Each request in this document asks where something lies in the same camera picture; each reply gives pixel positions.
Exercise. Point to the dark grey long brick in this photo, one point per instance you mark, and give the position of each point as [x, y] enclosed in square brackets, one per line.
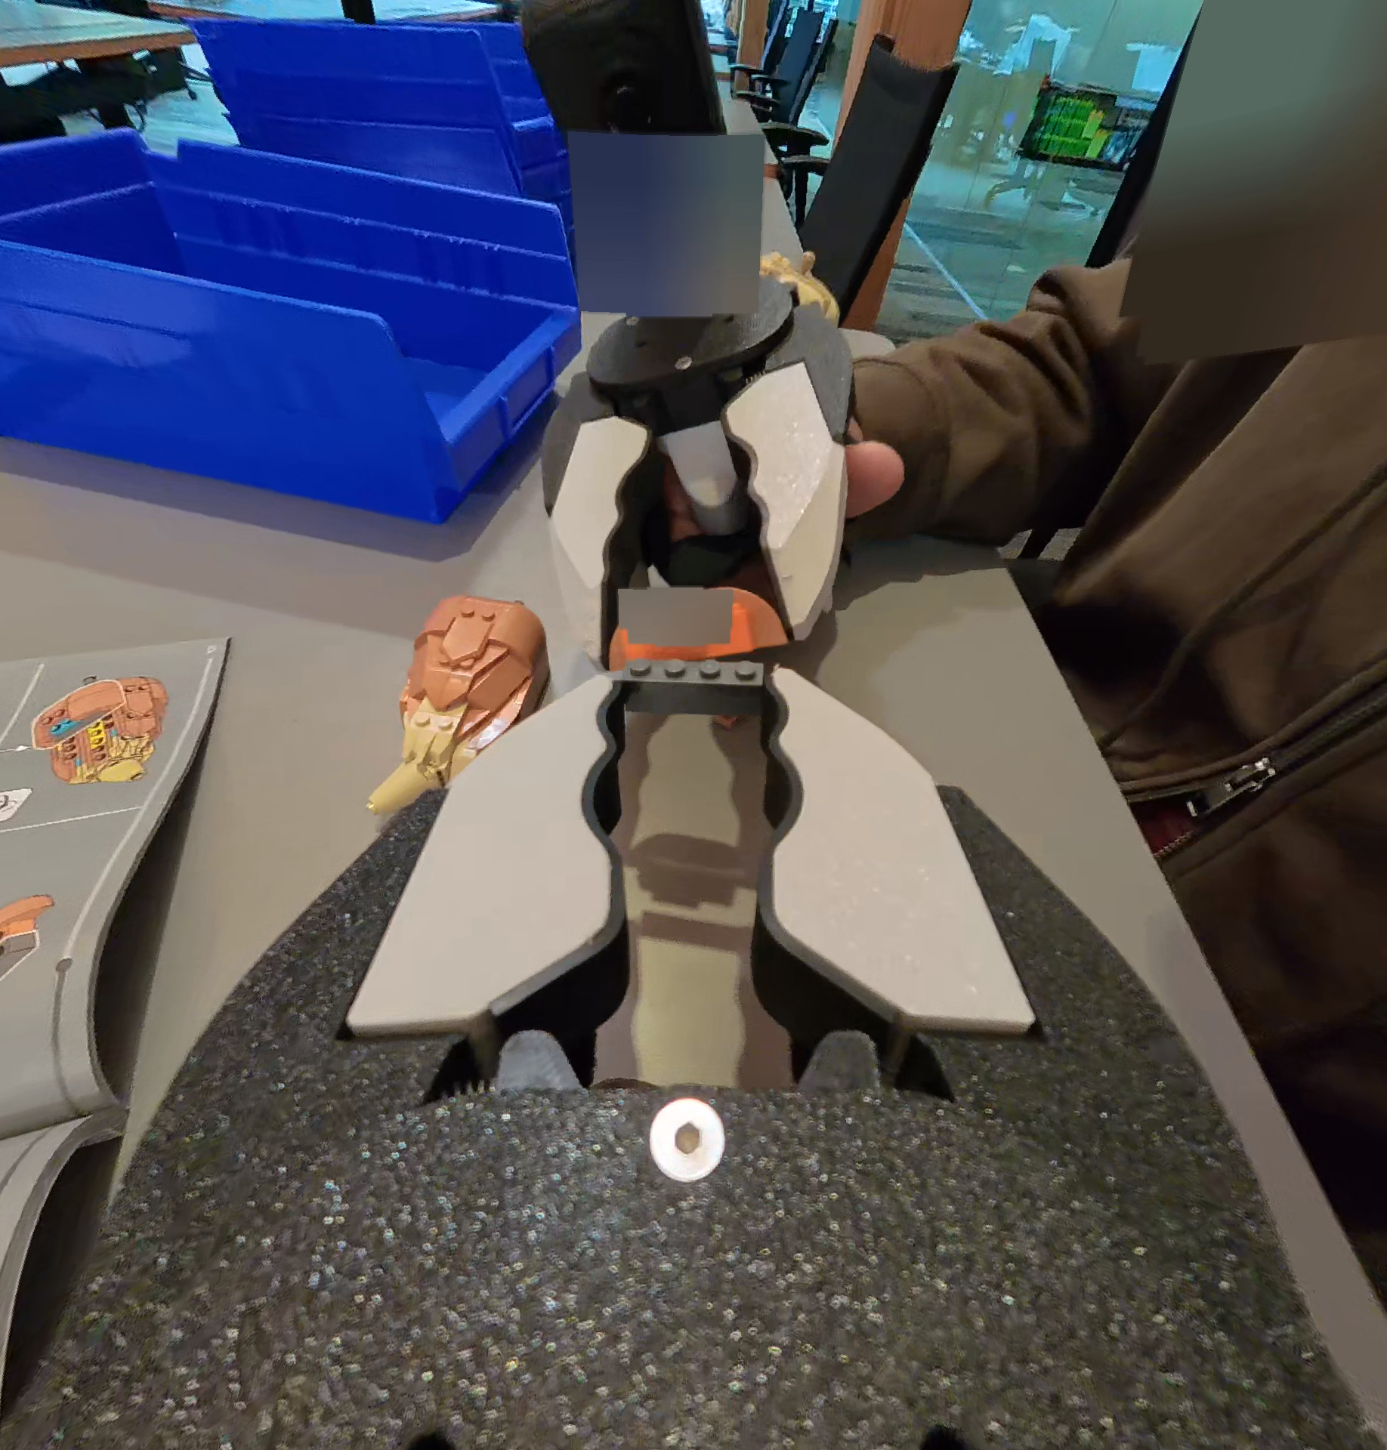
[693, 685]

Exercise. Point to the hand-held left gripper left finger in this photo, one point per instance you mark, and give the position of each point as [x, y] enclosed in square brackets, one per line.
[489, 907]

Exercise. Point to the brown brick animal tan mane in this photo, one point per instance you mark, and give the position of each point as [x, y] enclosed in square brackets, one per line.
[806, 289]

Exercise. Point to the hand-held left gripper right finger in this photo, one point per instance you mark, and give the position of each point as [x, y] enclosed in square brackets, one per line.
[897, 907]

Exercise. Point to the person's right forearm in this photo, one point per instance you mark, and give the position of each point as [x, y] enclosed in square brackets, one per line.
[988, 431]

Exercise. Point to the grey desk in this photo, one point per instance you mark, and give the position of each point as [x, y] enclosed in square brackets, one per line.
[285, 578]

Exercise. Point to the brown brick model tan tip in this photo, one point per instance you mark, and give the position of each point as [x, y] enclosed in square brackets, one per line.
[466, 680]

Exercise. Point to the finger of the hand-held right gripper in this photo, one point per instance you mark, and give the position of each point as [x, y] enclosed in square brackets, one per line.
[586, 510]
[801, 488]

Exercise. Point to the black mesh office chair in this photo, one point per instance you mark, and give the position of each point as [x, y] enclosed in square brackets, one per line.
[874, 171]

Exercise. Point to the blue storage bin stack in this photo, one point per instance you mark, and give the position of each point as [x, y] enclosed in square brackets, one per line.
[364, 103]

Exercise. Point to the small brown curved brick assembly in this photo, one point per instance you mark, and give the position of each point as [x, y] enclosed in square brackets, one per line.
[756, 629]

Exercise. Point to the person's right hand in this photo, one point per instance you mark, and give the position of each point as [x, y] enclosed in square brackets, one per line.
[874, 481]

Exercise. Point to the green lit display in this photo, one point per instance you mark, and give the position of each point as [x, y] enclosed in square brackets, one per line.
[1085, 125]

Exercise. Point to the grey instruction booklet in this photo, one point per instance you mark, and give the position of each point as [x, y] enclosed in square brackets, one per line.
[59, 907]

